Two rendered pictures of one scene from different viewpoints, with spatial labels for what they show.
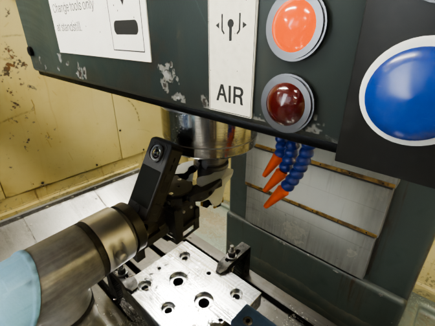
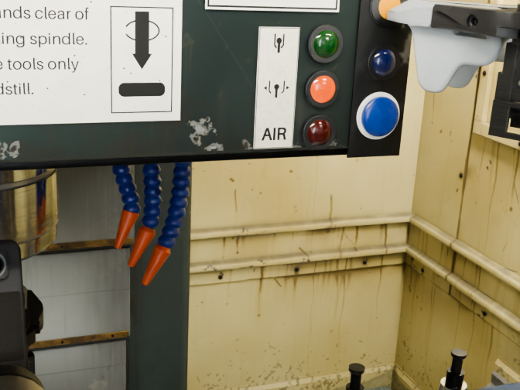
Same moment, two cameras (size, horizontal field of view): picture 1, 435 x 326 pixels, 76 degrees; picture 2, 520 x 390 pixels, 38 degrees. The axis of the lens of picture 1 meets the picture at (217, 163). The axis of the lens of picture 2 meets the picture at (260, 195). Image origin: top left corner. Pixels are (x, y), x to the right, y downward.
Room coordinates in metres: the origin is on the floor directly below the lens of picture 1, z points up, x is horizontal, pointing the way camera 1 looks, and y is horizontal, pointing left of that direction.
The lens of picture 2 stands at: (-0.08, 0.48, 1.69)
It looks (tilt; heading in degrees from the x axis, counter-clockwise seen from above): 17 degrees down; 297
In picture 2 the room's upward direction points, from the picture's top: 3 degrees clockwise
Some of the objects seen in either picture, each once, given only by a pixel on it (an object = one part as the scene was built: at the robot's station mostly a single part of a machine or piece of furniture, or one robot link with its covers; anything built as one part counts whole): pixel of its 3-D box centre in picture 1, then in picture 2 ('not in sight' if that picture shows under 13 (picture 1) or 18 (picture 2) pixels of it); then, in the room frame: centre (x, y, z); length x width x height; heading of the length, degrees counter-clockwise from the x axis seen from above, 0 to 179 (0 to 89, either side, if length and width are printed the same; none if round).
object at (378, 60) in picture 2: not in sight; (383, 62); (0.09, -0.07, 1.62); 0.02 x 0.01 x 0.02; 48
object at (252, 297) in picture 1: (190, 295); not in sight; (0.51, 0.07, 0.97); 0.29 x 0.23 x 0.05; 48
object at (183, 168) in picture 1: (188, 178); not in sight; (0.45, 0.05, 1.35); 0.09 x 0.03 x 0.06; 156
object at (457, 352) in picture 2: not in sight; (456, 367); (0.04, -0.21, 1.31); 0.02 x 0.02 x 0.03
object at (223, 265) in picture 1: (232, 264); not in sight; (0.61, -0.05, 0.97); 0.13 x 0.03 x 0.15; 138
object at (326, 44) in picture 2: not in sight; (326, 43); (0.13, -0.03, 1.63); 0.02 x 0.01 x 0.02; 48
